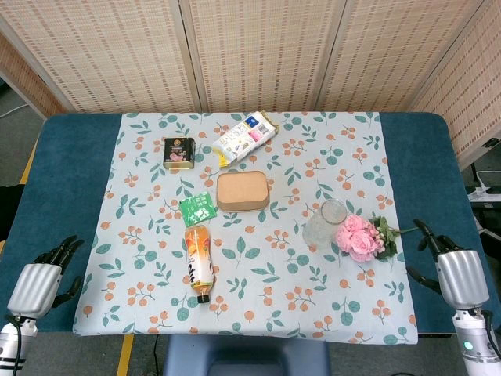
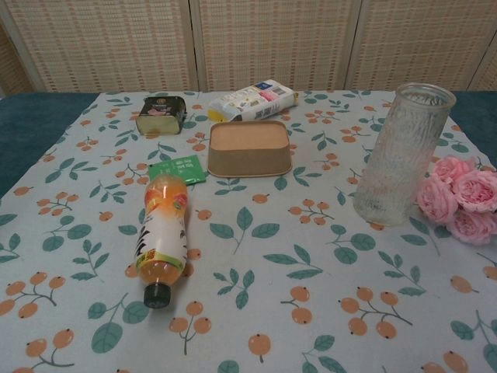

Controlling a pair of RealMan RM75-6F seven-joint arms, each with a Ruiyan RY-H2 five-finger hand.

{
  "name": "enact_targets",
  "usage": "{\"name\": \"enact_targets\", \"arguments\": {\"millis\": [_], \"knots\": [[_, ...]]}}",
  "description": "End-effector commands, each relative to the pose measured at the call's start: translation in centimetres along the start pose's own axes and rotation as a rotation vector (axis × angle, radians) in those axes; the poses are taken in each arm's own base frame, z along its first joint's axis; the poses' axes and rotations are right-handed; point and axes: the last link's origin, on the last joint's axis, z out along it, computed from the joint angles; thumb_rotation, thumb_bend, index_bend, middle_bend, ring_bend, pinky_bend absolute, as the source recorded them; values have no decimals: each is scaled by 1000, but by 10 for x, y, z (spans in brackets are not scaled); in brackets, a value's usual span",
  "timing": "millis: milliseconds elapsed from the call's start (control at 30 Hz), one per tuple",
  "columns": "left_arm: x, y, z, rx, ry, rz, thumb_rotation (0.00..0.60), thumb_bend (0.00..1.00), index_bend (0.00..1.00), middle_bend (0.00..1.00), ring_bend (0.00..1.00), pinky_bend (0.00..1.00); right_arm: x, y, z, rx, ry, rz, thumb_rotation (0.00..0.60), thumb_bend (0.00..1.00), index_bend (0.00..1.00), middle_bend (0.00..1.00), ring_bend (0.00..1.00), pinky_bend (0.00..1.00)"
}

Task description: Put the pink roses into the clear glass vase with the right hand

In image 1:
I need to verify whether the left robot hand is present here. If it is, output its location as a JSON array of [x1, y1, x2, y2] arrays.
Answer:
[[6, 235, 85, 319]]

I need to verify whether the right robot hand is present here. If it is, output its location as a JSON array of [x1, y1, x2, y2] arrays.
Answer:
[[405, 219, 491, 309]]

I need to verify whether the pink flower bouquet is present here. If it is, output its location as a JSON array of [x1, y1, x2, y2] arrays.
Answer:
[[334, 214, 420, 263]]

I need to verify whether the transparent glass vase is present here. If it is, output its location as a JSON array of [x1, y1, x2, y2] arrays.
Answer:
[[301, 198, 348, 250]]

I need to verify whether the white power strip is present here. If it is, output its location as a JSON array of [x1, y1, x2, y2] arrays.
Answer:
[[467, 186, 501, 201]]

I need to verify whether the orange juice bottle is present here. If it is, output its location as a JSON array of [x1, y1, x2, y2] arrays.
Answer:
[[184, 225, 215, 306]]

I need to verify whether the green sachet packet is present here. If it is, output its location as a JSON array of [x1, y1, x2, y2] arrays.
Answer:
[[178, 193, 218, 227]]

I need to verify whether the black tin can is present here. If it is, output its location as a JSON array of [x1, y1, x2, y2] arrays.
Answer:
[[163, 137, 196, 172]]

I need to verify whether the floral patterned tablecloth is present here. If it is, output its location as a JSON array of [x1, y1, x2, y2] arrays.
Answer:
[[73, 111, 419, 345]]

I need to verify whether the brown paper bowl box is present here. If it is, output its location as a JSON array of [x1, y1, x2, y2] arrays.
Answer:
[[216, 171, 270, 213]]

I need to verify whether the white snack package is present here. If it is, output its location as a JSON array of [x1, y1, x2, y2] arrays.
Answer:
[[212, 110, 279, 168]]

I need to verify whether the woven folding screen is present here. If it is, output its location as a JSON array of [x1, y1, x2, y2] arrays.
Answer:
[[0, 0, 501, 170]]

